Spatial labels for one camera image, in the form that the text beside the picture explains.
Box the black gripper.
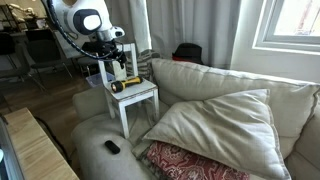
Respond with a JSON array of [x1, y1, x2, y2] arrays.
[[81, 39, 129, 70]]

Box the yellow and black torchlight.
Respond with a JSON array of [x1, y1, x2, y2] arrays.
[[110, 76, 144, 94]]

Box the small white wooden chair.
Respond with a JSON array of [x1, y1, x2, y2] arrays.
[[97, 42, 160, 140]]

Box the black metal chair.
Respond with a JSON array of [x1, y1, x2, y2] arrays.
[[0, 31, 27, 84], [24, 29, 74, 93]]

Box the grey white patterned blanket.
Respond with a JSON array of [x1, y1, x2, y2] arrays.
[[125, 49, 163, 83]]

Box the translucent plastic storage bin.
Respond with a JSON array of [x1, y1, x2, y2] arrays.
[[85, 72, 116, 89]]

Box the black hat with red band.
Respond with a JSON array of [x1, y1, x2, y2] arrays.
[[171, 42, 205, 66]]

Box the white curtain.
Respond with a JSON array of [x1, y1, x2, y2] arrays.
[[103, 0, 242, 71]]

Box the black remote control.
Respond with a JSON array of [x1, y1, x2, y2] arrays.
[[104, 139, 121, 155]]

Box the beige fabric sofa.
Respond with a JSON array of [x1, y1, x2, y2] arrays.
[[70, 58, 320, 180]]

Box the light wooden table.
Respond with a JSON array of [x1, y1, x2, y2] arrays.
[[3, 107, 80, 180]]

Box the red patterned cushion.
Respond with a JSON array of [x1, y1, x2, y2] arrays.
[[145, 140, 251, 180]]

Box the beige throw pillow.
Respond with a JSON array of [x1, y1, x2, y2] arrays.
[[142, 88, 293, 180]]

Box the black corrugated robot hose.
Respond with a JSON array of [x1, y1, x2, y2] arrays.
[[46, 0, 122, 63]]

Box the black floor cable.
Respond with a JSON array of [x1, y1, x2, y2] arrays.
[[33, 115, 73, 166]]

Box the white window frame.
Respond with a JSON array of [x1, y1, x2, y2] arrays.
[[252, 0, 320, 53]]

